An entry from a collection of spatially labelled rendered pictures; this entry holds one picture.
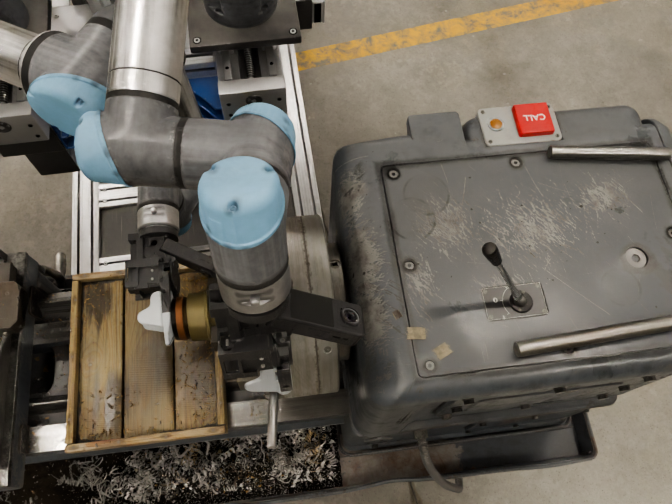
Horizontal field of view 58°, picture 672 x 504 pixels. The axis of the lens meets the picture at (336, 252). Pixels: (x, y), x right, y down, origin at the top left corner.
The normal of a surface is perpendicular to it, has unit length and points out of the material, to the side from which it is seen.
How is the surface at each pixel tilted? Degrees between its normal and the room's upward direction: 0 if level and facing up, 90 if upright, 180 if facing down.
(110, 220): 0
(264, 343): 20
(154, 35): 30
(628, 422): 0
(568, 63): 0
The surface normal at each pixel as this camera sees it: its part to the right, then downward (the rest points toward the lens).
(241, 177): -0.01, -0.68
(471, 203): 0.04, -0.39
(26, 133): 0.15, 0.91
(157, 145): 0.01, 0.00
